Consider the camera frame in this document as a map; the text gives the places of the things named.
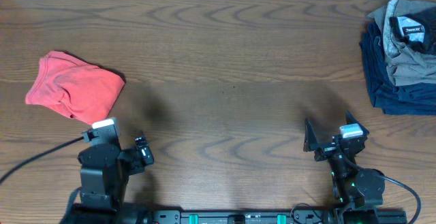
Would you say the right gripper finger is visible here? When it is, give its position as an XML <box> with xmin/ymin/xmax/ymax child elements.
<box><xmin>345</xmin><ymin>110</ymin><xmax>369</xmax><ymax>135</ymax></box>
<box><xmin>303</xmin><ymin>118</ymin><xmax>319</xmax><ymax>152</ymax></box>

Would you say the orange soccer t-shirt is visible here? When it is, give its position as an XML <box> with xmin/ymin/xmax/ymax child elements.
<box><xmin>25</xmin><ymin>51</ymin><xmax>125</xmax><ymax>125</ymax></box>

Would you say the black t-shirt orange contour print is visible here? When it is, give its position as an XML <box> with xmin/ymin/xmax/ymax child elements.
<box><xmin>389</xmin><ymin>7</ymin><xmax>435</xmax><ymax>55</ymax></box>

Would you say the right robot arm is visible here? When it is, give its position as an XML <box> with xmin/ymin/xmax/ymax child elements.
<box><xmin>303</xmin><ymin>112</ymin><xmax>385</xmax><ymax>223</ymax></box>

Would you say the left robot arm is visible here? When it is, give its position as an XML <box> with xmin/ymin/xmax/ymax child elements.
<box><xmin>61</xmin><ymin>126</ymin><xmax>154</xmax><ymax>224</ymax></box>

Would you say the navy blue folded garment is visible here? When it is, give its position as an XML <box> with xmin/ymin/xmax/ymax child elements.
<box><xmin>360</xmin><ymin>22</ymin><xmax>435</xmax><ymax>115</ymax></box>

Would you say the grey folded t-shirt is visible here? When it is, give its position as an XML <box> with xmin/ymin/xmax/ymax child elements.
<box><xmin>368</xmin><ymin>0</ymin><xmax>435</xmax><ymax>86</ymax></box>

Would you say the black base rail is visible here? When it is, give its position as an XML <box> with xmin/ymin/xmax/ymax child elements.
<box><xmin>149</xmin><ymin>208</ymin><xmax>408</xmax><ymax>224</ymax></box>

